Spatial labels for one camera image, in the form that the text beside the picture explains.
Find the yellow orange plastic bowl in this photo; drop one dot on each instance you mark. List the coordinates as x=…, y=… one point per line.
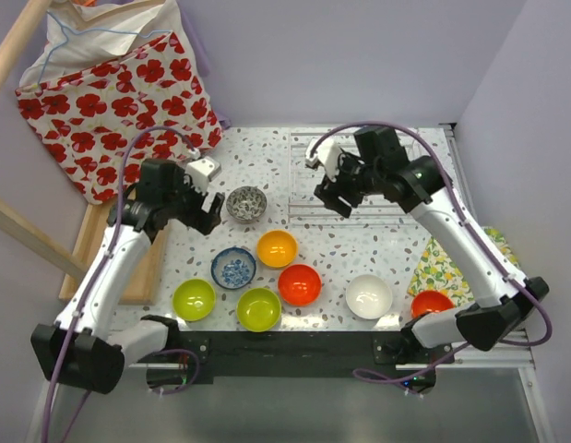
x=277, y=248

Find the blue white ceramic bowl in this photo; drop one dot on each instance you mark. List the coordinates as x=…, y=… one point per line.
x=233, y=268

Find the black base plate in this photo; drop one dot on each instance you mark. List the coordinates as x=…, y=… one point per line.
x=320, y=354

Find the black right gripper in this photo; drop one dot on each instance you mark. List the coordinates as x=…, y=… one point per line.
x=329, y=193

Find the wooden pole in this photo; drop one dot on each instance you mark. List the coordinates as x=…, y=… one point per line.
x=19, y=35

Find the white plastic bowl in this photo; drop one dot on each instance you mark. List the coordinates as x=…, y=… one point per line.
x=368, y=297

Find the white cloth bag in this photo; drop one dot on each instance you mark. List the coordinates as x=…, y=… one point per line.
x=88, y=17

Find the grey patterned ceramic bowl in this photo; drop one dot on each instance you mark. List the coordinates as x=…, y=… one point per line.
x=246, y=204

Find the lime green bowl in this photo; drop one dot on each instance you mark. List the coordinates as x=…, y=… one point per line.
x=193, y=300
x=258, y=310

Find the wooden beam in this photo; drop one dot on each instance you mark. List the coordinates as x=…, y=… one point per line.
x=22, y=230

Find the lemon print cloth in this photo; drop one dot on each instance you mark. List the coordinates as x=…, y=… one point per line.
x=436, y=271

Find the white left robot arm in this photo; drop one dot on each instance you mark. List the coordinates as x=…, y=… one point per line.
x=78, y=349

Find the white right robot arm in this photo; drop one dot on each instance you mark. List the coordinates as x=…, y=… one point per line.
x=504, y=296

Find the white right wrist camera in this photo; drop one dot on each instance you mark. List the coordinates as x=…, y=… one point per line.
x=326, y=155

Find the left lime green bowl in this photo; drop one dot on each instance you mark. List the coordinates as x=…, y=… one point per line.
x=193, y=300

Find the right lime green bowl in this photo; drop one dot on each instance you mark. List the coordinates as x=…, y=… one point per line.
x=258, y=310

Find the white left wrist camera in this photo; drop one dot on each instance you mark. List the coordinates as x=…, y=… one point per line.
x=201, y=173

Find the white wire dish rack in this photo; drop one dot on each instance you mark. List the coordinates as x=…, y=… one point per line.
x=305, y=209

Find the wooden tray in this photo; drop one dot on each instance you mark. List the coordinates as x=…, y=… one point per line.
x=144, y=283

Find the red poppy print bag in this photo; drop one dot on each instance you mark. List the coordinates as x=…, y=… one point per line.
x=101, y=123

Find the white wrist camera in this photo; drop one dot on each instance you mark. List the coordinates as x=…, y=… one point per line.
x=201, y=173
x=326, y=155

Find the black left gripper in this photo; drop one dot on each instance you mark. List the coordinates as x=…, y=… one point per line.
x=196, y=210

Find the red orange plastic bowl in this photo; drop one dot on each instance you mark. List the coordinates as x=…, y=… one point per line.
x=299, y=285

